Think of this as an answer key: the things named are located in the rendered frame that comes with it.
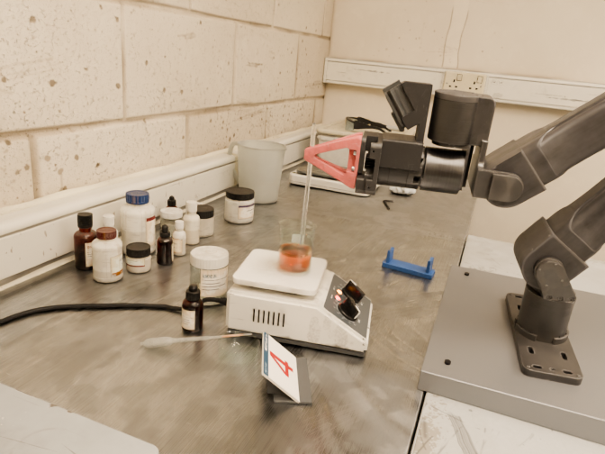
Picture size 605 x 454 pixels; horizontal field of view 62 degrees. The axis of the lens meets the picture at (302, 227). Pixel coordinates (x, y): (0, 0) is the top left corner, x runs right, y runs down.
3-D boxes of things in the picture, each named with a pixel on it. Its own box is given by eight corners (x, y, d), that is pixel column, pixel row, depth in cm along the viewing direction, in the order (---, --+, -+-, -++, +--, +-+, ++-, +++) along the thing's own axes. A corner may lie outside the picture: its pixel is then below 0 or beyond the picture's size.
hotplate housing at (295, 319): (370, 315, 81) (377, 269, 78) (365, 360, 69) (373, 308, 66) (237, 293, 84) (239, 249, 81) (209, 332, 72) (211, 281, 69)
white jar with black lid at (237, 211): (218, 220, 118) (219, 190, 116) (235, 213, 124) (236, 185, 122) (242, 226, 116) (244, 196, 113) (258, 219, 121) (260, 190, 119)
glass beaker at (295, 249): (269, 266, 75) (273, 214, 72) (302, 263, 77) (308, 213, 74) (284, 284, 70) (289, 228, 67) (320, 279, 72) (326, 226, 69)
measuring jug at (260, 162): (212, 195, 137) (213, 140, 133) (239, 186, 148) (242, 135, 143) (269, 210, 130) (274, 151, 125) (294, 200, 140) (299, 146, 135)
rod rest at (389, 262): (435, 274, 99) (437, 257, 98) (430, 280, 97) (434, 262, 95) (386, 261, 104) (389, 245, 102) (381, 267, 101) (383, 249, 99)
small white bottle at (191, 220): (202, 244, 103) (203, 203, 100) (185, 246, 101) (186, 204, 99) (195, 238, 106) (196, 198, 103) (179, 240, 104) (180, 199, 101)
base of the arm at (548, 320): (536, 321, 60) (600, 331, 58) (514, 252, 78) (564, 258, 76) (521, 375, 63) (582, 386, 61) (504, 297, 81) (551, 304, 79)
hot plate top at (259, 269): (328, 264, 79) (328, 258, 79) (315, 297, 68) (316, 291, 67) (253, 252, 81) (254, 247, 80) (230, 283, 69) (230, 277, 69)
